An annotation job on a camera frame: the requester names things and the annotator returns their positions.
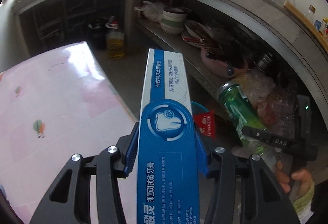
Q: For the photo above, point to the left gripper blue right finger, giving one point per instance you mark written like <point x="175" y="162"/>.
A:
<point x="203" y="153"/>

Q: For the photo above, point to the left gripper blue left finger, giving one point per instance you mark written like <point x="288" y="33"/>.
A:
<point x="132" y="149"/>

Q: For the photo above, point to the blue toothpaste box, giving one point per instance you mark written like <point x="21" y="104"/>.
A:
<point x="167" y="174"/>

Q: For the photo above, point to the green plastic bottle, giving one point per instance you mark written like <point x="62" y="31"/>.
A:
<point x="237" y="105"/>

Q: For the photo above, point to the person's right hand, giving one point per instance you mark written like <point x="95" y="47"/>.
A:
<point x="302" y="176"/>

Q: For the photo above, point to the red white snack bag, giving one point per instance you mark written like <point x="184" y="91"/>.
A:
<point x="206" y="124"/>

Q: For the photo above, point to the clear bag yellow noodles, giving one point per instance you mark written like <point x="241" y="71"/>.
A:
<point x="274" y="104"/>

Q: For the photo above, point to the blue mesh waste basket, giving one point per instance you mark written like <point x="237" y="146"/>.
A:
<point x="198" y="109"/>

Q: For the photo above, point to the steel cup on shelf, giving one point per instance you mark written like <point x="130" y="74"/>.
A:
<point x="265" y="61"/>

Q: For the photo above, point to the pink basin with utensils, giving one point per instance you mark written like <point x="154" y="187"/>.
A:
<point x="220" y="68"/>

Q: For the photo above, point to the perforated metal shelf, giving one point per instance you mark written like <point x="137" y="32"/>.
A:
<point x="193" y="63"/>

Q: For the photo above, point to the yellow cooking oil bottle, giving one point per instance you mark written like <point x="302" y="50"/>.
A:
<point x="115" y="41"/>

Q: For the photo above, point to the wooden condiment shelf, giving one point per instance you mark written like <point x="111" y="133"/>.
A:
<point x="306" y="22"/>

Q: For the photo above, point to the blue label sauce bottle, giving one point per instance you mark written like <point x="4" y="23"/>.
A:
<point x="317" y="25"/>

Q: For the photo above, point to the dark jar under counter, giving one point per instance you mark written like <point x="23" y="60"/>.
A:
<point x="96" y="31"/>

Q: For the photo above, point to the stack of plates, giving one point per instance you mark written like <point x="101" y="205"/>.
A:
<point x="197" y="35"/>

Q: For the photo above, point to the brown sauce bottle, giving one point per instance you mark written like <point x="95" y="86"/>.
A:
<point x="310" y="13"/>

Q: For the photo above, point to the stack of white bowls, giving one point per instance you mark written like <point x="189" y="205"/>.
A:
<point x="173" y="20"/>

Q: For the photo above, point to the white plastic bag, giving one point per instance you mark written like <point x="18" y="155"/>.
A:
<point x="153" y="11"/>

